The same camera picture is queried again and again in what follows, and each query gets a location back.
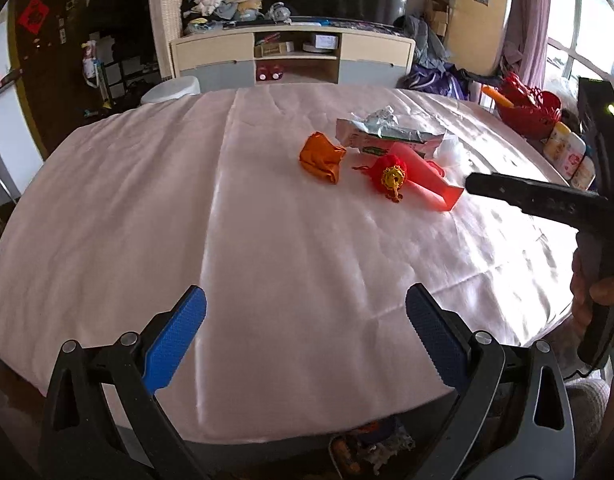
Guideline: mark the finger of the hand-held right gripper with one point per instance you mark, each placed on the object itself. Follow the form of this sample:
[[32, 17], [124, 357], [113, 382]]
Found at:
[[537, 197]]

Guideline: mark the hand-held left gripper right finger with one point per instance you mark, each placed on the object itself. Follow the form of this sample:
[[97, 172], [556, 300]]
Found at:
[[437, 340]]

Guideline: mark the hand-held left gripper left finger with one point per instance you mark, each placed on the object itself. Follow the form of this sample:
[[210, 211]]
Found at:
[[179, 340]]

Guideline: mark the clear plastic wrapper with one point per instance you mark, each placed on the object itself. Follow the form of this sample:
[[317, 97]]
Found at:
[[449, 152]]

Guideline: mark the dark waste bin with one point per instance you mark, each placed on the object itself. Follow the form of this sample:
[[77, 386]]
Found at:
[[372, 450]]

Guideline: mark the red gold lantern ornament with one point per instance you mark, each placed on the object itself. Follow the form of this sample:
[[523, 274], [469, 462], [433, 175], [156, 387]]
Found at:
[[389, 172]]

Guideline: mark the silver green packet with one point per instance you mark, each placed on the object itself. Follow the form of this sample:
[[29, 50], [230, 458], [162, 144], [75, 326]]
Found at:
[[387, 137]]

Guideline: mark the silver foil wrapper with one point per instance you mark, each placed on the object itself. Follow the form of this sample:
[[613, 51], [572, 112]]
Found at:
[[382, 116]]

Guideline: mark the orange bag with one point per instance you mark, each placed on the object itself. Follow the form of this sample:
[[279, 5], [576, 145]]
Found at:
[[319, 157]]

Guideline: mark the person's right hand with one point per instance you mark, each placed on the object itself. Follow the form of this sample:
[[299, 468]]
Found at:
[[582, 285]]

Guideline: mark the white bottle orange label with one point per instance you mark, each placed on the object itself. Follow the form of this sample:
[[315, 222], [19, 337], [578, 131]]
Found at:
[[584, 172]]

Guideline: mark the white bottle pink label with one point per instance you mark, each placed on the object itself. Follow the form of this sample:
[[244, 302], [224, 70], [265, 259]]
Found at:
[[573, 157]]

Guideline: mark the white bottle yellow cap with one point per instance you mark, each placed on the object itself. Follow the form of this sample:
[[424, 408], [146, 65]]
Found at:
[[557, 140]]

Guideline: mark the red plastic basket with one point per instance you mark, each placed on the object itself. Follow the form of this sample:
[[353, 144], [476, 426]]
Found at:
[[527, 110]]

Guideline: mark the orange tube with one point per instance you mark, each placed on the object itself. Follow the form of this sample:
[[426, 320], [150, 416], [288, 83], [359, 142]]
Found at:
[[494, 94]]

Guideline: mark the window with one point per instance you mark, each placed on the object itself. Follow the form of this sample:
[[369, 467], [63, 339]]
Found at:
[[587, 25]]

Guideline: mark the purple bag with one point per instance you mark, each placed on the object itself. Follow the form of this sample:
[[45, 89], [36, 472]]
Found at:
[[432, 80]]

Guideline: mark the purple curtain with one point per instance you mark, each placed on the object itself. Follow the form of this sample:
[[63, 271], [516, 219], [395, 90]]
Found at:
[[534, 10]]

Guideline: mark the beige standing air conditioner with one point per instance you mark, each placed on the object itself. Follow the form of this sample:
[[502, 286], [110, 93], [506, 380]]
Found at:
[[474, 25]]

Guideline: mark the blue grey cloth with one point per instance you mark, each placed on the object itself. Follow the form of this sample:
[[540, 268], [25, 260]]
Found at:
[[424, 40]]

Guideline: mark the stacked cardboard boxes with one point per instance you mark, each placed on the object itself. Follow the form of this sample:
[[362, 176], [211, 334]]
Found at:
[[435, 12]]

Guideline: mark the white round stool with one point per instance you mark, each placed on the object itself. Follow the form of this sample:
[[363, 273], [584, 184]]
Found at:
[[172, 89]]

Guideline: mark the dark brown door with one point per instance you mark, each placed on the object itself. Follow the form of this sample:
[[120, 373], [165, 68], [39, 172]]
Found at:
[[62, 85]]

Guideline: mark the beige grey television cabinet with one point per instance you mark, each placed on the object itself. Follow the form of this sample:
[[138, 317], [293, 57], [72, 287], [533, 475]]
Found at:
[[212, 52]]

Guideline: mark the flat cardboard box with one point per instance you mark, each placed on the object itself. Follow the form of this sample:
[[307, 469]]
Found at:
[[272, 49]]

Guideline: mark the beige folded panel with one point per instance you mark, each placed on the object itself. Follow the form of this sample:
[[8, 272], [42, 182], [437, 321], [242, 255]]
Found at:
[[164, 10]]

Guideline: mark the red diamond door sticker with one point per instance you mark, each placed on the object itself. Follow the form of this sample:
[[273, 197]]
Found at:
[[33, 15]]

